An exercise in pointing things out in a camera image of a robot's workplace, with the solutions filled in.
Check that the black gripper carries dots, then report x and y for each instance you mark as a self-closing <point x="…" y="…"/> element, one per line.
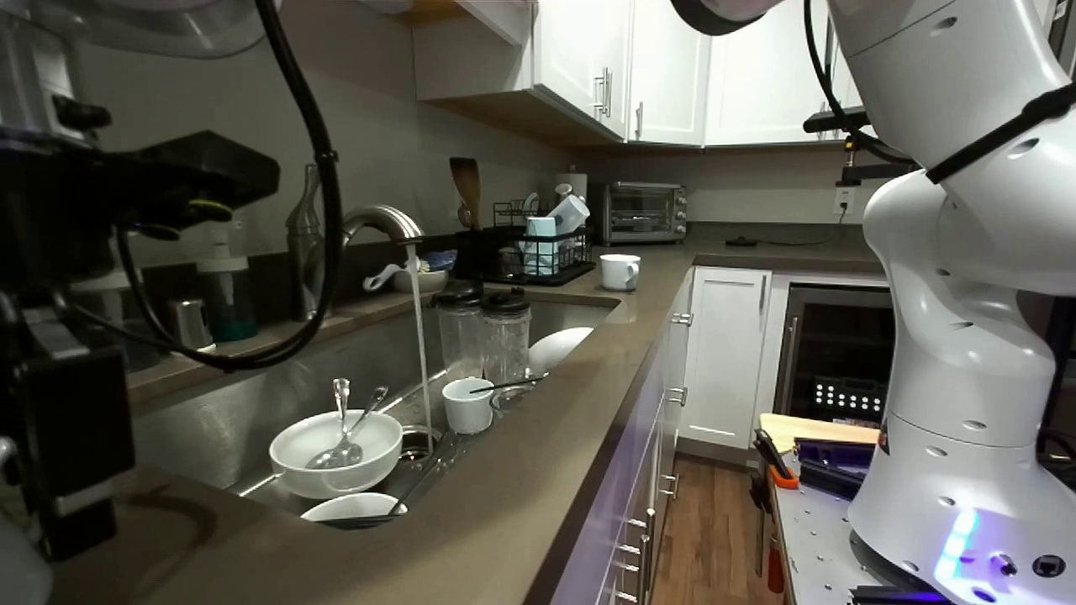
<point x="52" y="214"/>

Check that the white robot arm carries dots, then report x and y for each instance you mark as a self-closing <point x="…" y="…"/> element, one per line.
<point x="977" y="338"/>

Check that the grey counter base cabinets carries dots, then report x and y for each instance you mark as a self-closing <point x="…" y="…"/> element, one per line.
<point x="639" y="472"/>

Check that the stainless steel sink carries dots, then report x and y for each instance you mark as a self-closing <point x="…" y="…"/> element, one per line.
<point x="224" y="425"/>

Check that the small metal cup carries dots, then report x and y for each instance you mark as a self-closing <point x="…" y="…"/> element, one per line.
<point x="189" y="323"/>

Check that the soap dispenser white pump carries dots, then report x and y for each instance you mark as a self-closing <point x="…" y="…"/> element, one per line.
<point x="224" y="266"/>
<point x="101" y="284"/>

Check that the wide white bowl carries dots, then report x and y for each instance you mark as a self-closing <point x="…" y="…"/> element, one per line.
<point x="338" y="481"/>

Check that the metal spoon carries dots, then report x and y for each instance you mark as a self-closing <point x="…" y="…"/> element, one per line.
<point x="340" y="414"/>
<point x="369" y="422"/>

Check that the white oval plate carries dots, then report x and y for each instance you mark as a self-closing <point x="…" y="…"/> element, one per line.
<point x="354" y="507"/>

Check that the clear glass bottle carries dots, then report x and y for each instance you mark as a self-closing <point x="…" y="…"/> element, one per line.
<point x="303" y="245"/>

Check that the chrome faucet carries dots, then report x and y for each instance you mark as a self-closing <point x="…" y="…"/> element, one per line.
<point x="388" y="215"/>

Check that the small white cup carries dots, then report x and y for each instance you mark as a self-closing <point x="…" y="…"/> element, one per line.
<point x="466" y="407"/>

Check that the black chopstick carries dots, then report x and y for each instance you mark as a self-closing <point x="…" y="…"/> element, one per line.
<point x="508" y="385"/>

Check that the black dish rack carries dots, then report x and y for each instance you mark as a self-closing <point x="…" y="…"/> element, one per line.
<point x="493" y="257"/>

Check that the wooden spatula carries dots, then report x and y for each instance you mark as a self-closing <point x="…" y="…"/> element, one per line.
<point x="466" y="187"/>

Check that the pale blue plastic cup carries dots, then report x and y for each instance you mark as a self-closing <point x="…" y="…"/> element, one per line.
<point x="539" y="245"/>

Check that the white container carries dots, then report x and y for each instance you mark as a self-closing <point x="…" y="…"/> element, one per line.
<point x="571" y="214"/>

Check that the silver toaster oven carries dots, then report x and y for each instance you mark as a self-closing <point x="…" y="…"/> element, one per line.
<point x="644" y="214"/>

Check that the white lower cabinet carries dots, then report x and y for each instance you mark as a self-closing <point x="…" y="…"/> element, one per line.
<point x="726" y="356"/>

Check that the small black device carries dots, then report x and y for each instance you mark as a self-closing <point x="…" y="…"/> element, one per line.
<point x="741" y="240"/>

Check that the white upper cabinets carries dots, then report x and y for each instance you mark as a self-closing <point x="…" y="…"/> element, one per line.
<point x="672" y="78"/>

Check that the wooden board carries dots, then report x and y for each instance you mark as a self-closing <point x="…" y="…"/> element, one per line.
<point x="818" y="426"/>

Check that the dark blue box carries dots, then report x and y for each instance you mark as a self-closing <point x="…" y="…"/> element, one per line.
<point x="835" y="466"/>

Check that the black beverage cooler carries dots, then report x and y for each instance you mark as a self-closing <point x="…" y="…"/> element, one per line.
<point x="835" y="347"/>

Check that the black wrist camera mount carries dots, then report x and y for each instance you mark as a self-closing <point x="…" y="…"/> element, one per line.
<point x="204" y="179"/>

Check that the white wall outlet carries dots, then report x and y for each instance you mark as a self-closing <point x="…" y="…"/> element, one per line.
<point x="844" y="202"/>

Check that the black camera on stand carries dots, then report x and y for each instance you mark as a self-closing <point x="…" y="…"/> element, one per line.
<point x="835" y="117"/>

